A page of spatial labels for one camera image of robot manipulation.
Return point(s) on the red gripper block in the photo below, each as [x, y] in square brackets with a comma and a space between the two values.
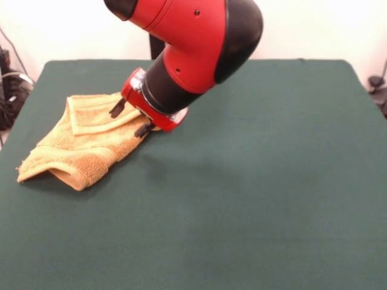
[145, 105]

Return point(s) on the tan terry towel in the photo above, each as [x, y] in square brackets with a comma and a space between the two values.
[78, 142]

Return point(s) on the black robot pedestal stand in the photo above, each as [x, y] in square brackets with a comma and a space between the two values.
[155, 48]

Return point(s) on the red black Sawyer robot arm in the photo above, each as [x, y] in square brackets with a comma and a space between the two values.
[205, 45]

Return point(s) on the dark green table cloth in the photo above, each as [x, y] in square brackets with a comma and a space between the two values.
[272, 181]

